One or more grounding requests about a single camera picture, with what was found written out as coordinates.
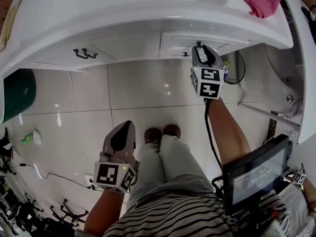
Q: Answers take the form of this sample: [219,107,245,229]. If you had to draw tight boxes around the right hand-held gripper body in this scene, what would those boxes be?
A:
[190,62,225,100]

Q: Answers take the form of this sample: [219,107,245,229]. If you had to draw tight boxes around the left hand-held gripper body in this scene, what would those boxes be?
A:
[93,151,141,194]

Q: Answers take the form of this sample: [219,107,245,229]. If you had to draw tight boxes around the white drawer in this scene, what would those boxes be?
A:
[158,47,224,59]
[159,31,250,52]

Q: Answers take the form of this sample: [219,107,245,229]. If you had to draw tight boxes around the person's right forearm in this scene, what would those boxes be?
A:
[206,98,251,166]

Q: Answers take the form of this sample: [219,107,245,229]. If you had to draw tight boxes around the person's left forearm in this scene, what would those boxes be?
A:
[83,189,125,237]

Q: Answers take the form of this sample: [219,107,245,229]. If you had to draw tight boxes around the white power strip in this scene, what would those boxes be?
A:
[84,173,96,190]

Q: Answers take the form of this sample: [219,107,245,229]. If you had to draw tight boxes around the person's left shoe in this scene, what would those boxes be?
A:
[144,127,162,145]

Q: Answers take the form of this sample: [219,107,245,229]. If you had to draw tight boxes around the person's shoe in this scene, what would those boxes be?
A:
[162,124,182,138]
[144,127,162,145]

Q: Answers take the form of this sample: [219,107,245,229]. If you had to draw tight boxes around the black mesh trash bin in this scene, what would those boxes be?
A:
[221,50,247,85]

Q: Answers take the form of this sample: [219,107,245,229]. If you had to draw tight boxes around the person's left leg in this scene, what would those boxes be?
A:
[125,142,166,207]

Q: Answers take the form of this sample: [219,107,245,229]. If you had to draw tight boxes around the person's leg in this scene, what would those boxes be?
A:
[160,134,215,198]
[125,142,166,207]

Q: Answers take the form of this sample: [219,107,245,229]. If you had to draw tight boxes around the person's right shoe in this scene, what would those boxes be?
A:
[162,124,182,138]

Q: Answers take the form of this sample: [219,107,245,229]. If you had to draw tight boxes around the person's right leg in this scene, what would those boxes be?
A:
[160,134,215,198]

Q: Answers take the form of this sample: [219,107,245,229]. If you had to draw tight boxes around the white toilet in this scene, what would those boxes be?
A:
[238,43,305,117]

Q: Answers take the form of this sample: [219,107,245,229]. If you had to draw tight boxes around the green spray bottle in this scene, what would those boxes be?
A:
[21,129,43,145]

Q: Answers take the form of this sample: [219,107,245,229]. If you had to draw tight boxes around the striped shirt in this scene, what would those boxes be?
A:
[103,190,292,237]

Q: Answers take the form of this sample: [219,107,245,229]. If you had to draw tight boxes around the white vanity cabinet with sink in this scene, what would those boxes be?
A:
[0,0,294,79]

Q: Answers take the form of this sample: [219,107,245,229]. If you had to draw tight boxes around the white side table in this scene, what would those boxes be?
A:
[238,0,316,145]

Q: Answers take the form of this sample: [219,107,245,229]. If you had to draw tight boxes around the black monitor screen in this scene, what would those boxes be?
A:
[222,134,293,216]

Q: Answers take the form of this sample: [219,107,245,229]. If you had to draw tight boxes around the beige wooden comb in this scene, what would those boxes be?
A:
[0,0,24,52]

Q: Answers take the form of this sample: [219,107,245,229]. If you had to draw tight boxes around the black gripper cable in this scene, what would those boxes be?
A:
[204,98,224,182]

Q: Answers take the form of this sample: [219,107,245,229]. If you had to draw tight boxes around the black floor cable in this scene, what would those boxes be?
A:
[11,163,93,189]

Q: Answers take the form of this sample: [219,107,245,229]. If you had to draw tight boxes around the black monitor mount rig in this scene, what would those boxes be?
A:
[222,206,281,237]

